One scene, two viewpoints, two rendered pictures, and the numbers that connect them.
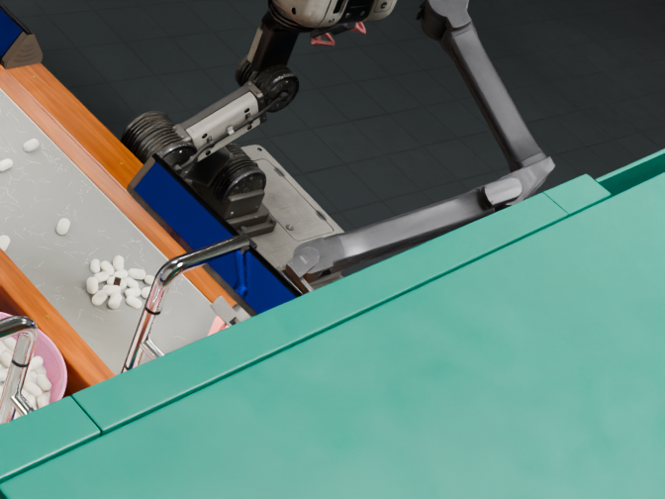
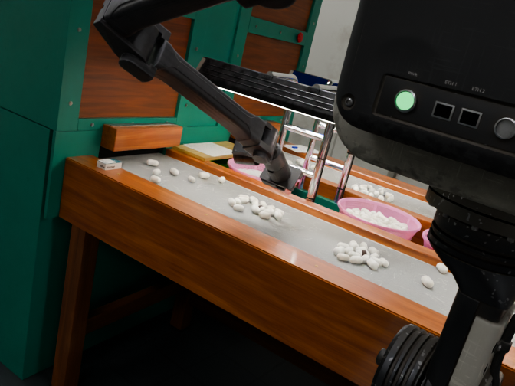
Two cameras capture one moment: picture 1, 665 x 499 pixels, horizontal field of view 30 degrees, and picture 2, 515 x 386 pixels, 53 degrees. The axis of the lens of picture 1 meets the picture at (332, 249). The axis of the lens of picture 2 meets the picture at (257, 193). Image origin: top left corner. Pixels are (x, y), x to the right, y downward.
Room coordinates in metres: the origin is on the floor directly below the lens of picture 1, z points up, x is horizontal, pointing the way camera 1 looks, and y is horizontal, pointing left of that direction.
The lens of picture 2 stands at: (2.95, 0.04, 1.21)
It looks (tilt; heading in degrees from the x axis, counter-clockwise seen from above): 17 degrees down; 180
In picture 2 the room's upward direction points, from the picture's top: 13 degrees clockwise
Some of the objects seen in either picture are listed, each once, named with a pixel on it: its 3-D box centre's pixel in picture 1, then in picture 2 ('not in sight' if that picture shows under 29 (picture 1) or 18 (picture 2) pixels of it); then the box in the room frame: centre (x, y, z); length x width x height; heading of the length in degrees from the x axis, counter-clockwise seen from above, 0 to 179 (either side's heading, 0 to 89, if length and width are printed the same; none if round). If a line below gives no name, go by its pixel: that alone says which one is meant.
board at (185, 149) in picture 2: not in sight; (216, 150); (1.07, -0.14, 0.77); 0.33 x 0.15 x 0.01; 151
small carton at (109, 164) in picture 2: not in sight; (109, 164); (1.57, -0.38, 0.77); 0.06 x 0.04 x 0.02; 151
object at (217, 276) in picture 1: (270, 289); (287, 93); (1.50, 0.06, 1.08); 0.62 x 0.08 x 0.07; 61
